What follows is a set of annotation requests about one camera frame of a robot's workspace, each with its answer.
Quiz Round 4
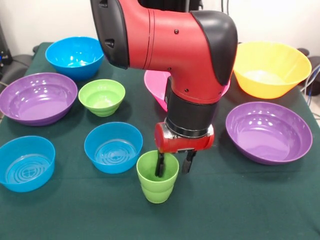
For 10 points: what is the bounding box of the black rounded seat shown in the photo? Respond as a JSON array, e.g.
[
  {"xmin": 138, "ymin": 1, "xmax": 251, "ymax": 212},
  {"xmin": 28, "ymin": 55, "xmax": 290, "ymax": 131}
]
[{"xmin": 4, "ymin": 53, "xmax": 34, "ymax": 83}]

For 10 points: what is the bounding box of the blue bowl with ringed bottom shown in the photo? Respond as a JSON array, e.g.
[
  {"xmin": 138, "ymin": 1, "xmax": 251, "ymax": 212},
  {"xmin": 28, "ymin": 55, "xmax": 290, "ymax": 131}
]
[
  {"xmin": 83, "ymin": 121, "xmax": 144, "ymax": 175},
  {"xmin": 0, "ymin": 135, "xmax": 56, "ymax": 193}
]

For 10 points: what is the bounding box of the pink bowl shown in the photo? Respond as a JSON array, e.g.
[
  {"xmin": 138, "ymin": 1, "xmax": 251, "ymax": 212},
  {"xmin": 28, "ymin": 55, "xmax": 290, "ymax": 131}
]
[{"xmin": 143, "ymin": 69, "xmax": 231, "ymax": 113}]

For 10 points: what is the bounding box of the black equipment rack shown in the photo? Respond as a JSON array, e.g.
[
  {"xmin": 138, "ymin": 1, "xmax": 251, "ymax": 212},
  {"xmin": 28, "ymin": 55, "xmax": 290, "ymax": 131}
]
[{"xmin": 0, "ymin": 23, "xmax": 13, "ymax": 76}]

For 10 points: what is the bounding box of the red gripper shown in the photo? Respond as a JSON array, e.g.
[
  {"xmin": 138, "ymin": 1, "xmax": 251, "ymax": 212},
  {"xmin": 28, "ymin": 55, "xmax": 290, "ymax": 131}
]
[{"xmin": 154, "ymin": 121, "xmax": 215, "ymax": 178}]

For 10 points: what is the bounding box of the small green bowl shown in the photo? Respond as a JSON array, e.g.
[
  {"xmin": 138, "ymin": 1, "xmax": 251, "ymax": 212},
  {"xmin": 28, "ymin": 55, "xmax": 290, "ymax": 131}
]
[{"xmin": 78, "ymin": 78, "xmax": 126, "ymax": 118}]

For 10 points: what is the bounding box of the purple bowl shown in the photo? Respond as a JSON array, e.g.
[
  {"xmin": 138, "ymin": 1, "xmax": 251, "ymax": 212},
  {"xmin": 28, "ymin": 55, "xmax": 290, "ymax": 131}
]
[
  {"xmin": 0, "ymin": 72, "xmax": 78, "ymax": 127},
  {"xmin": 225, "ymin": 101, "xmax": 313, "ymax": 166}
]

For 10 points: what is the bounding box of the green cup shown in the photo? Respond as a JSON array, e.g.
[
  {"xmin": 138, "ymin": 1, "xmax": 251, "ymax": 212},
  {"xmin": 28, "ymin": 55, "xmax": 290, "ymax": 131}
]
[{"xmin": 136, "ymin": 150, "xmax": 180, "ymax": 204}]

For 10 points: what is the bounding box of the deep smooth blue bowl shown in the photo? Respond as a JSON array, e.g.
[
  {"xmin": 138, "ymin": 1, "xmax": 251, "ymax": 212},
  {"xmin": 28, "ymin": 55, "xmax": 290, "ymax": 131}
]
[{"xmin": 44, "ymin": 36, "xmax": 105, "ymax": 81}]

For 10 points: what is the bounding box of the yellow-orange bowl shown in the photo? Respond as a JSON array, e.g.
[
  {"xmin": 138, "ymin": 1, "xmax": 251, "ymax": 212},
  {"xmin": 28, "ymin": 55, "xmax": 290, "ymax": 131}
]
[{"xmin": 232, "ymin": 41, "xmax": 313, "ymax": 100}]

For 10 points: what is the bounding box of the dark green tablecloth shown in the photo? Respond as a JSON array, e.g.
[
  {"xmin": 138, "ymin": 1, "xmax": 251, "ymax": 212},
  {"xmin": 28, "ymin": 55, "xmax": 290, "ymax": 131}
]
[{"xmin": 0, "ymin": 41, "xmax": 320, "ymax": 240}]

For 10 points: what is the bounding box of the light blue cable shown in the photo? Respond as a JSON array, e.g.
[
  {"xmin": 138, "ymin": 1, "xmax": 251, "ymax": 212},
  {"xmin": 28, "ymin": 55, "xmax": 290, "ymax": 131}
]
[{"xmin": 301, "ymin": 63, "xmax": 320, "ymax": 97}]

